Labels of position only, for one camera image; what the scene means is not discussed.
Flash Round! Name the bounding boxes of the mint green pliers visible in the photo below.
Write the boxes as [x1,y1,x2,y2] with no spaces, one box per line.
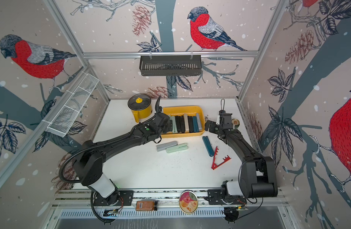
[166,143,188,153]
[171,116,178,134]
[168,120,173,132]

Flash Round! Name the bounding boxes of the round pink tin lid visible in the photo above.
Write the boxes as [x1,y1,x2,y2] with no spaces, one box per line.
[179,190,198,214]

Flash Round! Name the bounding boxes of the beige pruning pliers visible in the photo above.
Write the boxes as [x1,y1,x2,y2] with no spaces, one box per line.
[184,114,189,133]

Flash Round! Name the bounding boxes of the white mesh wall basket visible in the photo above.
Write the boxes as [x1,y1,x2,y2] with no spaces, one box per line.
[45,72,99,137]

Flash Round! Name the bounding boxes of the yellow pot with dark lid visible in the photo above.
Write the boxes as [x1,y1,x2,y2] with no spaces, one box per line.
[127,94,152,123]

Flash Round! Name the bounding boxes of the small brown box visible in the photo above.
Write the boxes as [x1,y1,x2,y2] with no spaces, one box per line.
[135,200,158,211]

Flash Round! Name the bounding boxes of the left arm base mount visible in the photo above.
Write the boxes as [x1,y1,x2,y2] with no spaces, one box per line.
[93,189,134,207]

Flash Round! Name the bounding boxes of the red plastic tool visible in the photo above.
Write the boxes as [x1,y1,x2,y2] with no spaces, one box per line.
[211,147,231,170]

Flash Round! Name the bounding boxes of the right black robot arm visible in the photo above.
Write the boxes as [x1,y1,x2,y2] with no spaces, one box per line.
[205,110,278,198]

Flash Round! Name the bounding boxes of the black pliers pair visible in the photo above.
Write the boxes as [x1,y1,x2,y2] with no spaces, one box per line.
[175,116,181,133]

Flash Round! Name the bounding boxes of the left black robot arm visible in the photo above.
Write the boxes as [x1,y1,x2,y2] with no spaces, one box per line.
[59,113,170,206]

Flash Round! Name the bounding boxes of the black hanging wire basket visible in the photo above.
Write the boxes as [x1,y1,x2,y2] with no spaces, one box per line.
[139,55,202,76]

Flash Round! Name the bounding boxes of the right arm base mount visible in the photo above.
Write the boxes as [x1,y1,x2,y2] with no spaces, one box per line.
[204,188,247,205]

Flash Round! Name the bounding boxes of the yellow plastic storage box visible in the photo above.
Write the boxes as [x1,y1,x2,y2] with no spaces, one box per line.
[162,106,205,138]

